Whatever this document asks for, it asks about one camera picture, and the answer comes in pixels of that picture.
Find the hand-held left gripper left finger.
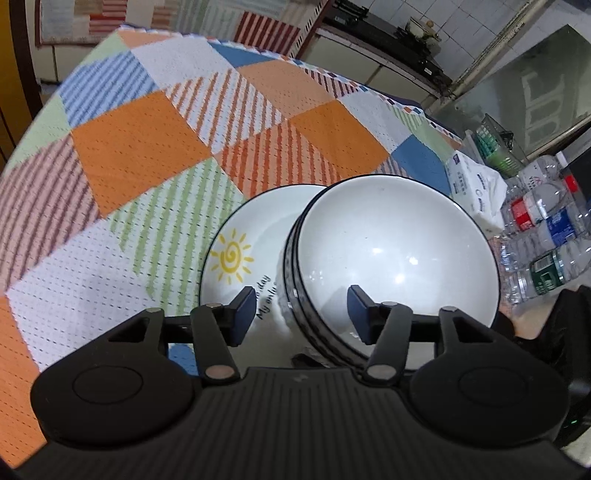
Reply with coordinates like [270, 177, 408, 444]
[108, 286, 257, 383]

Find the black gas stove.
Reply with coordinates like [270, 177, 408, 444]
[321, 0, 453, 88]

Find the patchwork tablecloth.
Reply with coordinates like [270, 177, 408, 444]
[0, 25, 462, 467]

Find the white bowl with dark rim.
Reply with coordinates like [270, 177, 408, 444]
[276, 217, 370, 367]
[295, 175, 502, 370]

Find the white tissue pack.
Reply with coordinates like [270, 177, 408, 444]
[445, 152, 506, 232]

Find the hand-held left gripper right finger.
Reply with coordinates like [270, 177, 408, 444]
[347, 285, 496, 384]

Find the green basket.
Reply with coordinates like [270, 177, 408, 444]
[473, 113, 525, 178]

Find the white plate with sun print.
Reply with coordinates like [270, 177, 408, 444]
[198, 185, 333, 370]

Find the white kitchen cabinet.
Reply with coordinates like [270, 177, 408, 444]
[295, 25, 439, 112]

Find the striped patchwork counter cloth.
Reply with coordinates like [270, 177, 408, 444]
[39, 0, 331, 58]

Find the clear plastic water bottle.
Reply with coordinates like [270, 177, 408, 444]
[517, 154, 561, 190]

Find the red label water bottle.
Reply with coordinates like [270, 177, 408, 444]
[505, 178, 580, 232]

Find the green label water bottle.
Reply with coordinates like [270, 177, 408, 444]
[503, 240, 591, 303]

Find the blue label water bottle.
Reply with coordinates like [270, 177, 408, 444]
[501, 208, 588, 261]

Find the cream cooking pot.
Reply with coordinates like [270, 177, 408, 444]
[397, 16, 441, 44]

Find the yellow wooden chair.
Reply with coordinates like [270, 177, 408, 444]
[0, 0, 44, 160]

